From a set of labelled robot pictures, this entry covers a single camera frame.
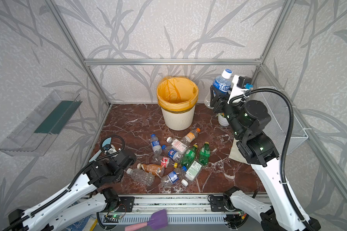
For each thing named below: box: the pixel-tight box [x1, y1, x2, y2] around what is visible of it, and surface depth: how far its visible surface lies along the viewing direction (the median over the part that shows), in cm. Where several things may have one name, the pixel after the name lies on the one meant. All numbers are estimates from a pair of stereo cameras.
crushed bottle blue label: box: [160, 171, 180, 189], surface depth 81 cm
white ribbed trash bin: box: [160, 105, 196, 131], surface depth 95 cm
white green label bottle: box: [181, 160, 203, 187], surface depth 83 cm
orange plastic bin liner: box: [156, 76, 199, 114], surface depth 96 cm
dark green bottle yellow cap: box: [199, 141, 211, 166], surface depth 91 cm
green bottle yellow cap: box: [181, 144, 199, 167], surface depth 88 cm
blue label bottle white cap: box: [204, 68, 233, 110], surface depth 49 cm
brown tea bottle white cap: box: [136, 163, 165, 178], surface depth 82 cm
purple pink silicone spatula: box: [124, 209, 169, 231], surface depth 70 cm
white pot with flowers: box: [214, 112, 230, 127], surface depth 101 cm
